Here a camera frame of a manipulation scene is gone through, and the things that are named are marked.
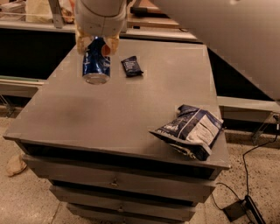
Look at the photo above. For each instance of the blue white chip bag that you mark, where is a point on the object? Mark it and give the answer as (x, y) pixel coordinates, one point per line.
(193, 133)

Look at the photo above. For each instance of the grey drawer cabinet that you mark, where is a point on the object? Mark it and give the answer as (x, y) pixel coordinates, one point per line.
(93, 142)

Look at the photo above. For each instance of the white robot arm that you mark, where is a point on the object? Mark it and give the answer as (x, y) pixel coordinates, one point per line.
(245, 33)

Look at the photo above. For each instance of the crumpled paper on floor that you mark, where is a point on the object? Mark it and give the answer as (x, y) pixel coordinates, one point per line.
(15, 165)

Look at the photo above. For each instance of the orange white bag on shelf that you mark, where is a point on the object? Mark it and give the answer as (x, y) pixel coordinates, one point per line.
(39, 11)

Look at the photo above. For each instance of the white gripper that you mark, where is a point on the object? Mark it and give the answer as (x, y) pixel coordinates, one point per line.
(101, 24)

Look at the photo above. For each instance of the blue pepsi can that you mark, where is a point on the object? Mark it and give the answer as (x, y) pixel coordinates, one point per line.
(96, 62)

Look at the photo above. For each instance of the grey metal bracket left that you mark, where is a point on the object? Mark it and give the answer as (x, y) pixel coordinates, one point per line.
(57, 18)

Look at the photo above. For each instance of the wooden board on shelf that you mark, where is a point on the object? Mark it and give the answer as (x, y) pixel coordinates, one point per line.
(145, 8)

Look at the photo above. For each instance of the small dark blue snack packet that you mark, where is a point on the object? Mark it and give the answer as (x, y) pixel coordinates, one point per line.
(131, 67)

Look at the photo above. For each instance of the black floor power box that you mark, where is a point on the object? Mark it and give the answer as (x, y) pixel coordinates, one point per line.
(242, 207)

